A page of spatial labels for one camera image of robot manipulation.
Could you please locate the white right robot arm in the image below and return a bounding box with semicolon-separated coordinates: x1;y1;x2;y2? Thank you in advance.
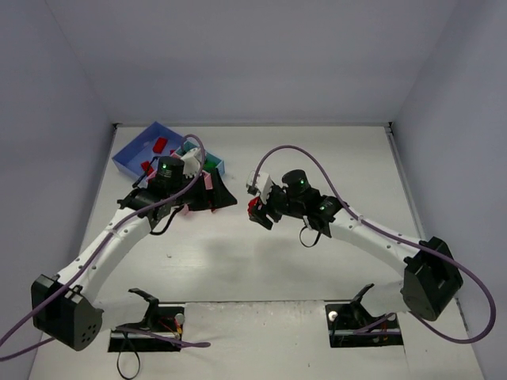
246;169;463;326

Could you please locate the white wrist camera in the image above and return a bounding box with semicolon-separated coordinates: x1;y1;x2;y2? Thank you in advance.
246;170;273;204
181;147;204;179

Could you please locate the dark blue container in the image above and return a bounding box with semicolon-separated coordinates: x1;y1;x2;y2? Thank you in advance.
112;122;183;180

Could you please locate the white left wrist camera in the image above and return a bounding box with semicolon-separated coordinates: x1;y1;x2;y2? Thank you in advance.
181;147;204;179

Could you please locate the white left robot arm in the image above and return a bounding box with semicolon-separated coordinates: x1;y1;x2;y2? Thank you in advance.
31;157;238;352

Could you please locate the red bottom lego brick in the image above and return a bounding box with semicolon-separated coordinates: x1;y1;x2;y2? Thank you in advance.
152;137;168;154

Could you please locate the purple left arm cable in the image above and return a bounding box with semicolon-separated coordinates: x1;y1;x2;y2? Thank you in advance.
0;134;211;362

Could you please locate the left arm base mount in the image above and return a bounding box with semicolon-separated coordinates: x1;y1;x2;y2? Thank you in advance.
107;303;185;353

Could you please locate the pink container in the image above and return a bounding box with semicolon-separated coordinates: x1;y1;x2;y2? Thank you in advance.
147;165;211;211

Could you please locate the light blue container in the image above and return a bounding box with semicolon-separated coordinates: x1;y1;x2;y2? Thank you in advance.
174;141;225;175

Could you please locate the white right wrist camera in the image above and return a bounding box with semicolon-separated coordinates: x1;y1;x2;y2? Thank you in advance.
246;170;273;204

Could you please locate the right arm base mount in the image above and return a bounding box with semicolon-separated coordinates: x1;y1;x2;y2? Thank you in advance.
325;303;404;348

